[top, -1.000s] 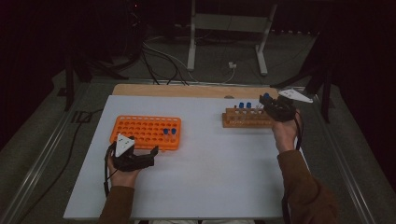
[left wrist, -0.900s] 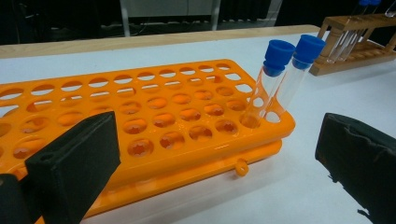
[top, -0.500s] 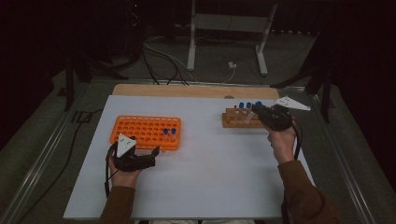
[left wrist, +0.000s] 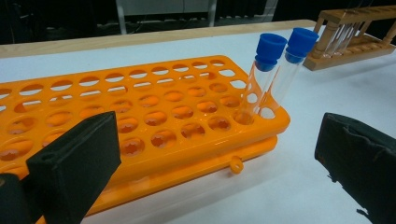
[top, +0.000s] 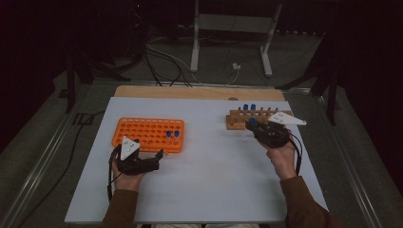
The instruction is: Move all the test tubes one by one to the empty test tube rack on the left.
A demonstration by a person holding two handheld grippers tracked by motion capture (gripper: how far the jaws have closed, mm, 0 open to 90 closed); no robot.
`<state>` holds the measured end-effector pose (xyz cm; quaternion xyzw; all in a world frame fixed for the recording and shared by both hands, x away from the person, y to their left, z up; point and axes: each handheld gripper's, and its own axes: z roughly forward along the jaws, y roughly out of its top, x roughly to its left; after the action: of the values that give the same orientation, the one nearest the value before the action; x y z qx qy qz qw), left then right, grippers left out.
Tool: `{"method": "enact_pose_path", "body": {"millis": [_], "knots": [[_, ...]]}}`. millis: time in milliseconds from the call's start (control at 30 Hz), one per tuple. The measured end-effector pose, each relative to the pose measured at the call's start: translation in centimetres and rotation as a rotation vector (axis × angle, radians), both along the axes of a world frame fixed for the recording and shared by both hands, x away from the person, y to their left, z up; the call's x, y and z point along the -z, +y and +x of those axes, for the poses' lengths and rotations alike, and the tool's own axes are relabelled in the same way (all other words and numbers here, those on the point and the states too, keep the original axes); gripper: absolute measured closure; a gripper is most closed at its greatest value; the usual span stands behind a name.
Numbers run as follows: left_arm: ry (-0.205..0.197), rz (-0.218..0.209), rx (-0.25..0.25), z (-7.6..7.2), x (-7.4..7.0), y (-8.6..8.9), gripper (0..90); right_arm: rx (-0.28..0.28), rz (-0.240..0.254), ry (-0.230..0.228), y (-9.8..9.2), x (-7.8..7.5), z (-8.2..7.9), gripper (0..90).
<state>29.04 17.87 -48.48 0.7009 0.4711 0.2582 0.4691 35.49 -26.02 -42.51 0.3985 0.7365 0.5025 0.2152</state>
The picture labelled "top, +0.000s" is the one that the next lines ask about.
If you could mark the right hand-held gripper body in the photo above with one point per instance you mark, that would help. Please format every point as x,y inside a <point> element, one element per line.
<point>272,134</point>

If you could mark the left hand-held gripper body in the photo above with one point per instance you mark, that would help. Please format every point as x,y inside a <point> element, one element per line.
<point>128,148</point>

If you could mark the blue-capped test tube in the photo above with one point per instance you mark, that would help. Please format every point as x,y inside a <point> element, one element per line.
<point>245,107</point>
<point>252,121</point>
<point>253,107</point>
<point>168,133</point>
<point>176,133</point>

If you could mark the orange plastic tube rack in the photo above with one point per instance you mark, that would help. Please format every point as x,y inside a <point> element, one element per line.
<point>147,131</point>

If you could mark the wooden tube rack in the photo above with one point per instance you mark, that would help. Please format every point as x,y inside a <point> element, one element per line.
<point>236,122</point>

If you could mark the person's right hand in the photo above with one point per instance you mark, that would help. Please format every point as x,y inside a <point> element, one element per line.
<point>283,161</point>

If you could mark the person's left hand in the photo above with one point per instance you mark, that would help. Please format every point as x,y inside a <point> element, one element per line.
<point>126,182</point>

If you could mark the white table mat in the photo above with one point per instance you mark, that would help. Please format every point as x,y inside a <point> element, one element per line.
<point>206,190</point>

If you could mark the white plug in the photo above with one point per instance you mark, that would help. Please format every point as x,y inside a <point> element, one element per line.
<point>236,66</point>

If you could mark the black tripod stand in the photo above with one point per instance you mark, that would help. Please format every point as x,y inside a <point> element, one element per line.
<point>331,95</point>
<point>70,85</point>

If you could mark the white metal stand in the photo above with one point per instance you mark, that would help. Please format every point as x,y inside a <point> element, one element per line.
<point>234,22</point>

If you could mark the metal floor rail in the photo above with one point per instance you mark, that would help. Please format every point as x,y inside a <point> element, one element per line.
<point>351,164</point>
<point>41,158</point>

